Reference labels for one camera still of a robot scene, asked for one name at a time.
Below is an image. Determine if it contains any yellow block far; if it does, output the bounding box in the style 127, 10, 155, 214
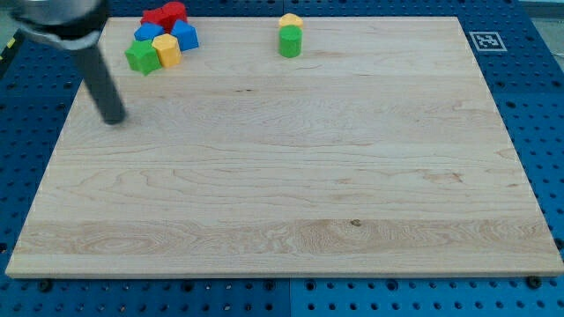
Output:
278, 13, 304, 29

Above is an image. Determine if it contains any white fiducial marker tag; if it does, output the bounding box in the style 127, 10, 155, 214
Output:
469, 31, 507, 52

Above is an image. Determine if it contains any blue block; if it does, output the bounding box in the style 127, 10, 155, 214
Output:
171, 20, 199, 51
134, 23, 165, 41

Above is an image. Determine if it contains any black bolt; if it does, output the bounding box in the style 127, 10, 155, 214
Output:
525, 276, 543, 290
37, 279, 53, 293

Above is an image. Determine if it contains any red block right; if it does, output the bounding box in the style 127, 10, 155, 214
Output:
161, 1, 188, 33

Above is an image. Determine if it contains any wooden board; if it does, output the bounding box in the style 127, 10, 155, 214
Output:
6, 17, 563, 279

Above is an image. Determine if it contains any black bolt left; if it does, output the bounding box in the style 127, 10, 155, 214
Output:
37, 279, 53, 293

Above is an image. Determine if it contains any red block left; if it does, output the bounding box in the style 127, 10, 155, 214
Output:
140, 8, 167, 26

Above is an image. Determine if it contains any black bolt right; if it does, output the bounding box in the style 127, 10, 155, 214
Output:
525, 276, 543, 290

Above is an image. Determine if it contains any green star block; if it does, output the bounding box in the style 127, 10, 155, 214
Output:
124, 40, 161, 76

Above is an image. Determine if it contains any red block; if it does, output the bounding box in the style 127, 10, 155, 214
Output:
161, 1, 188, 33
140, 8, 167, 26

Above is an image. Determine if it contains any green cylinder block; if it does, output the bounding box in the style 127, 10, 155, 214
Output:
278, 25, 303, 58

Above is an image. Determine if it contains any blue block left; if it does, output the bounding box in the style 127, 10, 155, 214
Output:
134, 23, 165, 41

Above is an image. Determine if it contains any blue block right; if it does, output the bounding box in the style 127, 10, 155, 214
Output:
171, 20, 199, 51

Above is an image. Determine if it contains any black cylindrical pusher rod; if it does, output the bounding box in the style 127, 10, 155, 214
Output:
71, 45, 126, 125

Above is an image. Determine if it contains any yellow hexagon block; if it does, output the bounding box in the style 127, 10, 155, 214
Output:
152, 33, 182, 68

